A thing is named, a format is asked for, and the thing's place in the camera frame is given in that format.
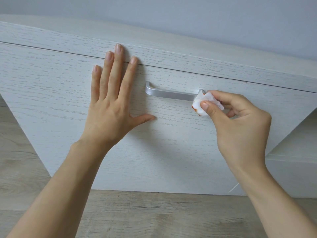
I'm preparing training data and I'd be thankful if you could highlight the low white wooden cabinet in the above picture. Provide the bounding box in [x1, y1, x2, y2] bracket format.
[0, 14, 317, 199]

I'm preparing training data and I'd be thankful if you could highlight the person's left hand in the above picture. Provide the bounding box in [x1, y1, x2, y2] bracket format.
[70, 43, 157, 158]

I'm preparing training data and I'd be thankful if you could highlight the white wipe pad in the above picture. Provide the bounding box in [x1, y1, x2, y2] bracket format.
[192, 91, 225, 116]

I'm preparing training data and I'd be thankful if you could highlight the person's right hand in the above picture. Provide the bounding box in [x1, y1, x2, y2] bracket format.
[200, 90, 272, 179]

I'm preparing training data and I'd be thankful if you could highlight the silver handle drawer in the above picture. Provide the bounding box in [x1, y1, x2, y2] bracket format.
[145, 81, 206, 102]

